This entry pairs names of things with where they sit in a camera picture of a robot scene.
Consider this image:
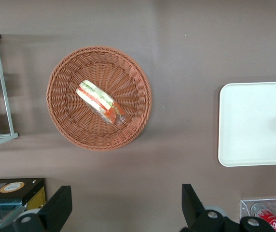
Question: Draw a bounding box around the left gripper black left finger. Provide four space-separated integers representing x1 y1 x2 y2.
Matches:
12 185 73 232

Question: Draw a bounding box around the black sealing machine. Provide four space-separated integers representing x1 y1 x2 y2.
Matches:
0 178 46 227

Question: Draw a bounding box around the brown wicker basket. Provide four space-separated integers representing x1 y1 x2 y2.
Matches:
46 45 152 152

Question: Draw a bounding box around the grey metal wire rack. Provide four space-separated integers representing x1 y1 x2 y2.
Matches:
0 26 19 152

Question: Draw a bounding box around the cream plastic tray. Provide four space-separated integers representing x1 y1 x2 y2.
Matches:
217 81 276 168

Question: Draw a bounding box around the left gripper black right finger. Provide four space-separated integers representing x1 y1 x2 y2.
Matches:
181 184 228 232

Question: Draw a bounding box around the red cola bottle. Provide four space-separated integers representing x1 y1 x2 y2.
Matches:
250 202 276 232

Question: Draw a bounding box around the triangle sandwich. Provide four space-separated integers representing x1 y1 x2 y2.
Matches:
76 79 126 126

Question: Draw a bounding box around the brown table cover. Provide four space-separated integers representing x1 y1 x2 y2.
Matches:
0 0 276 232

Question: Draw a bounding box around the clear acrylic bottle rack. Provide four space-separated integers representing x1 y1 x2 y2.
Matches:
239 198 276 232

